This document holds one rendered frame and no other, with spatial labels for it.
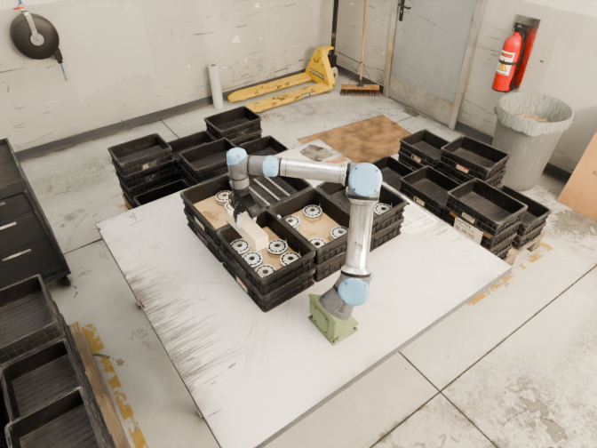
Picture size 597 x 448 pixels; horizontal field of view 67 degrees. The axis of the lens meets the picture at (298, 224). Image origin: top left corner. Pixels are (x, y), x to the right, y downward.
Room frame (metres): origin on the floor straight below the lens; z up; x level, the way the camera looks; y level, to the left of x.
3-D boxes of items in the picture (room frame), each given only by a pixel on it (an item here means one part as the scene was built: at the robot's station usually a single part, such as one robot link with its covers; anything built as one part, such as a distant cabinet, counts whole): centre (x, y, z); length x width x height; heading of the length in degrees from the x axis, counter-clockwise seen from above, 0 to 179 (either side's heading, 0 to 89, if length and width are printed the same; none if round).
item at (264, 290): (1.52, 0.16, 0.87); 0.40 x 0.30 x 0.11; 36
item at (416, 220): (1.98, -0.61, 0.70); 0.33 x 0.23 x 0.01; 35
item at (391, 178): (2.91, -0.74, 0.26); 0.40 x 0.30 x 0.23; 35
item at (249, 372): (1.75, 0.05, 0.35); 1.60 x 1.60 x 0.70; 35
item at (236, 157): (1.46, 0.23, 1.39); 0.09 x 0.08 x 0.11; 81
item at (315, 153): (2.67, -0.13, 0.71); 0.22 x 0.19 x 0.01; 35
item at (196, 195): (1.85, 0.39, 0.87); 0.40 x 0.30 x 0.11; 36
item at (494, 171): (2.81, -1.30, 0.37); 0.42 x 0.34 x 0.46; 35
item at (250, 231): (1.45, 0.22, 1.08); 0.24 x 0.06 x 0.06; 35
